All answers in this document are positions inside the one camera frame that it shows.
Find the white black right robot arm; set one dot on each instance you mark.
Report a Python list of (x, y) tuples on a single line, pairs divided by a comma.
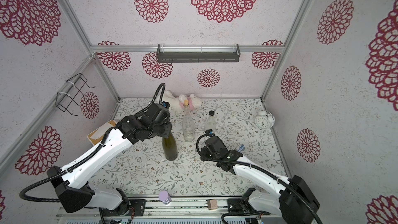
[(288, 198)]

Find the dark green wine bottle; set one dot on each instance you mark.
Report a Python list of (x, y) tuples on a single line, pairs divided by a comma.
[(170, 147)]

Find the white tissue sheet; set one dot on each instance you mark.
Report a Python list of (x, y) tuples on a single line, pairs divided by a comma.
[(99, 133)]

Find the clear tall glass bottle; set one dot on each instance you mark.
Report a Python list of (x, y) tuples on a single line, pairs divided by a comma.
[(188, 126)]

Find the blue peeled label sticker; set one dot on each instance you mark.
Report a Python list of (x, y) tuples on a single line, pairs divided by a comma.
[(241, 148)]

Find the white plush toy pink scarf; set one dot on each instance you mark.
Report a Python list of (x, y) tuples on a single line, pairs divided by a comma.
[(177, 103)]

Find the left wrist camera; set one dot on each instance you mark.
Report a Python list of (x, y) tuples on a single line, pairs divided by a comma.
[(166, 104)]

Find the clear plastic bottle blue label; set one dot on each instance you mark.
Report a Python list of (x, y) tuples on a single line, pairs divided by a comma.
[(210, 123)]

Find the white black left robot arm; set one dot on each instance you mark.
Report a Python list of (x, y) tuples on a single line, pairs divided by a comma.
[(73, 189)]

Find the black wall shelf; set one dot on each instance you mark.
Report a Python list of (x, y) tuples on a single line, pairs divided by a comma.
[(198, 54)]

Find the purple small cup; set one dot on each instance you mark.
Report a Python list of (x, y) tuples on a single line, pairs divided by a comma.
[(165, 197)]

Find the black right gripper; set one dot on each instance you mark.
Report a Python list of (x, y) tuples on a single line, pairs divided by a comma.
[(230, 154)]

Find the white alarm clock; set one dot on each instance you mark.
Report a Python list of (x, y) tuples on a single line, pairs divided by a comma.
[(264, 120)]

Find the black wire wall rack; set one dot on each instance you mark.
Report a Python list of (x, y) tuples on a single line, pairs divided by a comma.
[(64, 99)]

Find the small wooden block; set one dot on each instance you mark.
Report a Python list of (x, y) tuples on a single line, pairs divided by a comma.
[(212, 204)]

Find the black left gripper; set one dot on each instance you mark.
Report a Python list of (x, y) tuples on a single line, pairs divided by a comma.
[(168, 129)]

